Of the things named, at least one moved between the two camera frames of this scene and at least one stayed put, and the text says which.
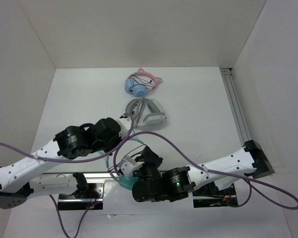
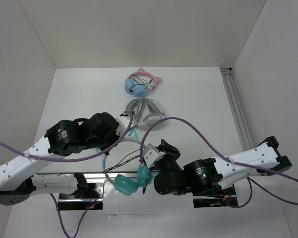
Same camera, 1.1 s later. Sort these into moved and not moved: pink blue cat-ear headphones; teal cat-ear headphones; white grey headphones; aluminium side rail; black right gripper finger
Moved: teal cat-ear headphones; black right gripper finger
Not moved: aluminium side rail; white grey headphones; pink blue cat-ear headphones
